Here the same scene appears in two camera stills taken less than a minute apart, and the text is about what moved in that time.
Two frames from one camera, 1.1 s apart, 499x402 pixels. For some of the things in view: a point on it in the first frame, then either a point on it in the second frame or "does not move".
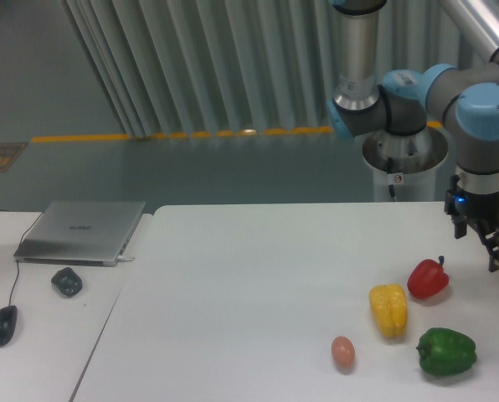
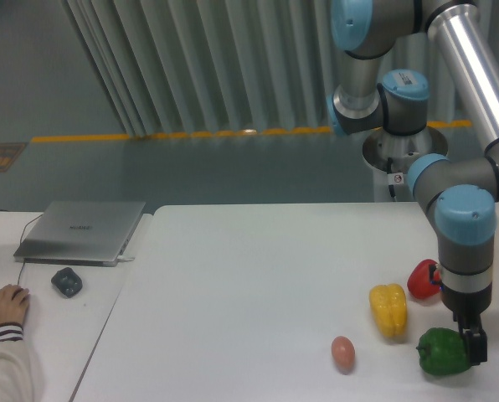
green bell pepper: (444, 351) does not move
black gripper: (488, 208) to (467, 308)
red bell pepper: (427, 277) does not move
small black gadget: (67, 281) does not move
